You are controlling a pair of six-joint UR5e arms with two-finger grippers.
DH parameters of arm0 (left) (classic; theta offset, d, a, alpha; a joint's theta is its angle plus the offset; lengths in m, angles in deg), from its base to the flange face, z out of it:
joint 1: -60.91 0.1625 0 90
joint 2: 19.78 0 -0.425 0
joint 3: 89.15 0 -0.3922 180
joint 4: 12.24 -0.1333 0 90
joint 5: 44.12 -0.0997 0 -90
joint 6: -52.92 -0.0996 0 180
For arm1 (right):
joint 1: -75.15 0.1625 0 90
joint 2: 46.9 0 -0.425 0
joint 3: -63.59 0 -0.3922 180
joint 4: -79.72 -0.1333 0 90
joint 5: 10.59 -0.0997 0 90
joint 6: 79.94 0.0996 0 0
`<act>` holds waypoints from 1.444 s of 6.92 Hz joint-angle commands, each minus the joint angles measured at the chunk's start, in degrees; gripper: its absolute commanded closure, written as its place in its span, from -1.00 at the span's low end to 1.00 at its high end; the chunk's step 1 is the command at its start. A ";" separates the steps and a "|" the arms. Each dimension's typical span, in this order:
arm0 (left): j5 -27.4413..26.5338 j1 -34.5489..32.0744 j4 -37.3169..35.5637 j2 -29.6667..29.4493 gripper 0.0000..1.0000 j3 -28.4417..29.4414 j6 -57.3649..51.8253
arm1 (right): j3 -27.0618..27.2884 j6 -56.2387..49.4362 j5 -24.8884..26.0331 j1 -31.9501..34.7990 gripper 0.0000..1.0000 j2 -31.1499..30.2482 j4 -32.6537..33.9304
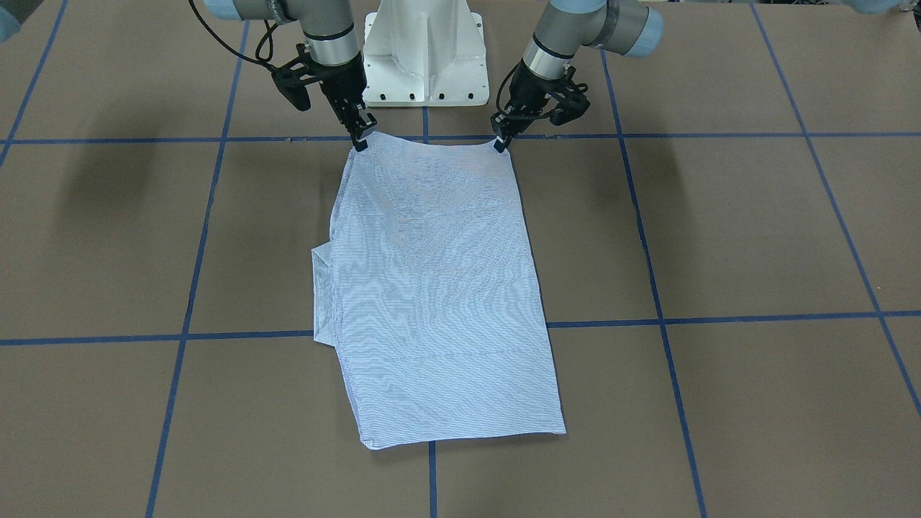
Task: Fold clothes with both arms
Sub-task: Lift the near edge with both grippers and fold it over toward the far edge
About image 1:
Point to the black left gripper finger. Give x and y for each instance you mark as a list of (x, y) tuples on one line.
[(505, 131)]

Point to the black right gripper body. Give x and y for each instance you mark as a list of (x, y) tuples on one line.
[(342, 83)]

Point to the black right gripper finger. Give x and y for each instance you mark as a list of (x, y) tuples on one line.
[(361, 128)]

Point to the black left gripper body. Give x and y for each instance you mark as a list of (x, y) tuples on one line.
[(528, 90)]

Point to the light blue striped shirt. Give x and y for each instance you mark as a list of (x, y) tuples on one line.
[(427, 291)]

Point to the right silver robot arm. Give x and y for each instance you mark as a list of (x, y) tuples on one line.
[(330, 56)]

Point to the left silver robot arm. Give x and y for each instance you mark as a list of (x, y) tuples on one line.
[(627, 28)]

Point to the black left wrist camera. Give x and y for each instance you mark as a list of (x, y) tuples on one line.
[(571, 98)]

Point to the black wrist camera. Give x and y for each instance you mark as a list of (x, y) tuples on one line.
[(571, 98), (292, 79)]

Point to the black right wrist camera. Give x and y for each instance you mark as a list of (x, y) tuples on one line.
[(292, 79)]

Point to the white camera stand pedestal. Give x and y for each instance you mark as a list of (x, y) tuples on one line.
[(425, 54)]

